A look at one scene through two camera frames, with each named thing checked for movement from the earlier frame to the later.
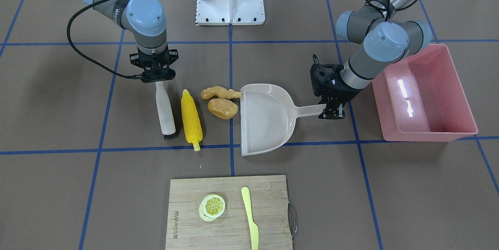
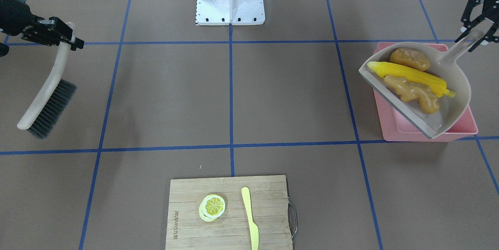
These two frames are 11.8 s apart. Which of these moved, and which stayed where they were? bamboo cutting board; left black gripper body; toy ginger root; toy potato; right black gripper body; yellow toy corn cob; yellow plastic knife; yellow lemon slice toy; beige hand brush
Moved: yellow toy corn cob; left black gripper body; right black gripper body; beige hand brush; toy potato; toy ginger root
Stayed: yellow plastic knife; bamboo cutting board; yellow lemon slice toy
